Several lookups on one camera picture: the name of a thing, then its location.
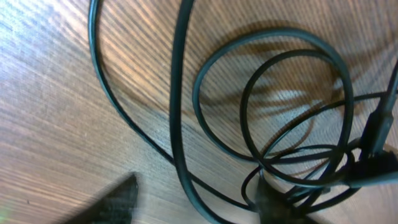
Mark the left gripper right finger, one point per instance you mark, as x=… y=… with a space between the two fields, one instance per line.
x=273 y=209

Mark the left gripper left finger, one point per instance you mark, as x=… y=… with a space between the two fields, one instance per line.
x=116 y=206

